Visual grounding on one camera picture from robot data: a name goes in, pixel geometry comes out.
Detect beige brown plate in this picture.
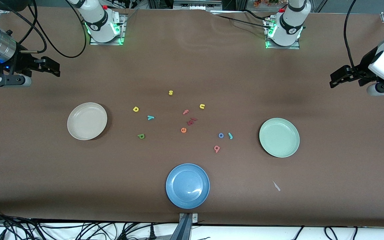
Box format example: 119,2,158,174
67,102,108,141

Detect green plate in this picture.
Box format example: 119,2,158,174
259,118,300,158

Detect orange artificial flowers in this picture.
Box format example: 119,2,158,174
254,0,281,7

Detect brown paper table cover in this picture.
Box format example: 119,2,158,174
0,6,384,228

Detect grey power strip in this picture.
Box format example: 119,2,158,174
173,1,222,9

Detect blue plate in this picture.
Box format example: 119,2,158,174
166,163,210,209

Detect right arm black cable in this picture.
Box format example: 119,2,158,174
0,0,87,59

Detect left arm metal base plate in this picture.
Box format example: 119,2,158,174
265,17,301,50

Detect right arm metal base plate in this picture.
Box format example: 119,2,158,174
89,13,126,45

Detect black cable on table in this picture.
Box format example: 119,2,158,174
212,10,273,31

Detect looped black cable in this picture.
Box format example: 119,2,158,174
324,226,359,240

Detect black cable bundle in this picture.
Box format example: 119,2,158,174
0,207,179,240

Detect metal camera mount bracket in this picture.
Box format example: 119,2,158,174
170,213,199,240

